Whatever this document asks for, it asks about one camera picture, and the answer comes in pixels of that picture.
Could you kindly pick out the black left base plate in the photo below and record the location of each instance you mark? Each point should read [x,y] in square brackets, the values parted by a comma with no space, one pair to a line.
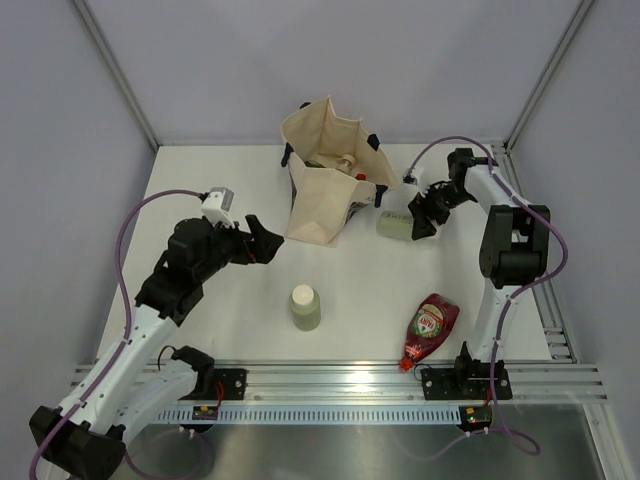
[227,384]

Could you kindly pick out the aluminium mounting rail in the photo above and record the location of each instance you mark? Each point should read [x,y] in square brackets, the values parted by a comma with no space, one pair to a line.
[378,382]

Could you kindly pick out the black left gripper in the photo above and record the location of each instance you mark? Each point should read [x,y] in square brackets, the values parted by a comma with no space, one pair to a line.
[266,242]

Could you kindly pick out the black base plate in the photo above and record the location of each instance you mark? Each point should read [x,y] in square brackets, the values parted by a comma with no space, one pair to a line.
[227,384]
[441,384]

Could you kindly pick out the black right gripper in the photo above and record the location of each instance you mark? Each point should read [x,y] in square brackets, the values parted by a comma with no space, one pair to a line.
[420,206]

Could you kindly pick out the red Fairy dish soap bottle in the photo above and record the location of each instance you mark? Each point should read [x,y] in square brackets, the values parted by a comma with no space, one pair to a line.
[430,326]

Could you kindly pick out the beige canvas tote bag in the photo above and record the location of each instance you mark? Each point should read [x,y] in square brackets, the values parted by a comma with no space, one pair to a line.
[325,199]

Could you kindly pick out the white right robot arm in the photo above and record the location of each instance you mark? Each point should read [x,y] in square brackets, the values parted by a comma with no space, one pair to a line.
[512,257]

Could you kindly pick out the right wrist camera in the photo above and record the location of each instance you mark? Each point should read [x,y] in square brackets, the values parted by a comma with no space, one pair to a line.
[412,176]

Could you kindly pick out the aluminium frame post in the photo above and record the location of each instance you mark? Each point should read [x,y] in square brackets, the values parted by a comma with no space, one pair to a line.
[97,36]
[561,48]

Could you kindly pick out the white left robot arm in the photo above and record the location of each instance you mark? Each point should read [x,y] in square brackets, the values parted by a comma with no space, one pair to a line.
[88,433]

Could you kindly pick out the green bottle standing white cap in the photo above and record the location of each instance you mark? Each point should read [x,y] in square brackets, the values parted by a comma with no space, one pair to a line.
[304,303]

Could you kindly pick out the white slotted cable duct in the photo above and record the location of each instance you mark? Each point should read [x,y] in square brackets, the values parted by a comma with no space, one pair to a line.
[308,415]

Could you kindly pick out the left aluminium frame post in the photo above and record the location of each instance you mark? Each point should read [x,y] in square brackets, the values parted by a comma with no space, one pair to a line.
[97,36]

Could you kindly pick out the beige pump bottle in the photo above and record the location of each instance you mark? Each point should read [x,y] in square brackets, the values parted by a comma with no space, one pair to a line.
[346,164]

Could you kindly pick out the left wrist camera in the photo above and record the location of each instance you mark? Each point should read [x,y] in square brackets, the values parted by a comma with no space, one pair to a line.
[216,207]

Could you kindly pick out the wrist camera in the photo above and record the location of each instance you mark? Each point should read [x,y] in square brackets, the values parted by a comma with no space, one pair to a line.
[216,207]
[412,176]

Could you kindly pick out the green bottle red cap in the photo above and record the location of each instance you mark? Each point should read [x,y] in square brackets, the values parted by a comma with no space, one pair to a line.
[314,164]

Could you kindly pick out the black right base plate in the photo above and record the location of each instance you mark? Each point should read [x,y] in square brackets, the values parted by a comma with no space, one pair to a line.
[441,384]

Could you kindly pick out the right aluminium frame post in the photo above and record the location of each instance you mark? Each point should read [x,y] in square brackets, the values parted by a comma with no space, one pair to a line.
[561,48]

